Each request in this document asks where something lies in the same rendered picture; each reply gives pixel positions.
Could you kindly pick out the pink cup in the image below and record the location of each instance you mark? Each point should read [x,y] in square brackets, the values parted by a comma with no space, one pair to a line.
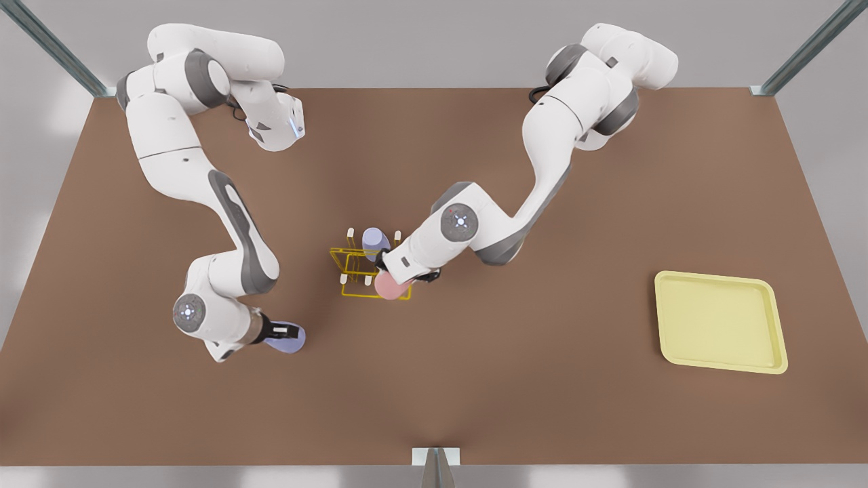
[390,289]

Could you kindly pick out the pale yellow tray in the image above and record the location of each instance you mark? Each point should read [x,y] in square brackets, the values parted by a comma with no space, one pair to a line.
[720,322]

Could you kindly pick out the silver frame post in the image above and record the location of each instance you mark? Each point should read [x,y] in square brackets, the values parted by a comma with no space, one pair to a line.
[51,46]
[810,47]
[435,466]

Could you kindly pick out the purple cup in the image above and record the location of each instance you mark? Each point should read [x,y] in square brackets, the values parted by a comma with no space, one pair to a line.
[290,343]
[374,240]

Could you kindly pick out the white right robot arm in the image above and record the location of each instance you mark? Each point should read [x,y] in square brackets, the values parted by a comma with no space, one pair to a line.
[166,135]

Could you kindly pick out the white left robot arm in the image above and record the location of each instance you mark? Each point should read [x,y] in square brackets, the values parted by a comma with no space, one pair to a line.
[553,129]

